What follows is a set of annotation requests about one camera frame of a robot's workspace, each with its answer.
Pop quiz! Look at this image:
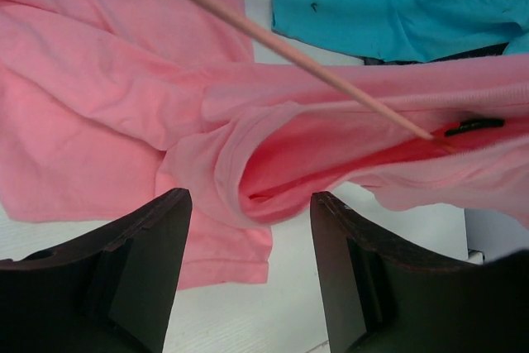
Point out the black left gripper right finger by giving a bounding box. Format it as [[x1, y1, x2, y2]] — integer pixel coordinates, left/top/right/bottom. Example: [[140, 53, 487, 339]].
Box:
[[310, 192, 528, 352]]

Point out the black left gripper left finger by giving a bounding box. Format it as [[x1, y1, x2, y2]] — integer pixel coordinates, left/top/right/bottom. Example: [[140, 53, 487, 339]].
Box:
[[1, 188, 193, 352]]

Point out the pink t shirt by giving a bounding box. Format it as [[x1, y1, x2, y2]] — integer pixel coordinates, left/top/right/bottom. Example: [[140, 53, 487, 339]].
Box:
[[1, 0, 528, 289]]

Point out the pink wire hanger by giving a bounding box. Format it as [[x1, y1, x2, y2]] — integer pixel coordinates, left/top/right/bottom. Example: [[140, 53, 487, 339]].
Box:
[[189, 0, 455, 152]]

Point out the teal t shirt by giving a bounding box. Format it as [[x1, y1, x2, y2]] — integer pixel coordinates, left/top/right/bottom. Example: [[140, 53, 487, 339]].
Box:
[[271, 0, 528, 62]]

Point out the dark green garment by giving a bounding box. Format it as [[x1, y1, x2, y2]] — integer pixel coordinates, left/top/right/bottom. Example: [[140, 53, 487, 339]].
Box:
[[360, 43, 508, 66]]

